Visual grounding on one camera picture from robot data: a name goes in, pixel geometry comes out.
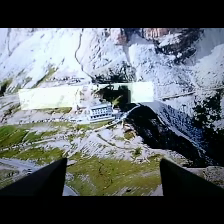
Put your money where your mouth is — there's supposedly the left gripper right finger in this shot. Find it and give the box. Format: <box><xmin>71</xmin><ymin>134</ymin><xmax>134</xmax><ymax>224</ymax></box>
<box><xmin>159</xmin><ymin>158</ymin><xmax>224</xmax><ymax>197</ymax></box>

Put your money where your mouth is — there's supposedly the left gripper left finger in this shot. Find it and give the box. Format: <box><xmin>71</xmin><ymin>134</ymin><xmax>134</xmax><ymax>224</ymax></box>
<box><xmin>0</xmin><ymin>157</ymin><xmax>68</xmax><ymax>197</ymax></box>

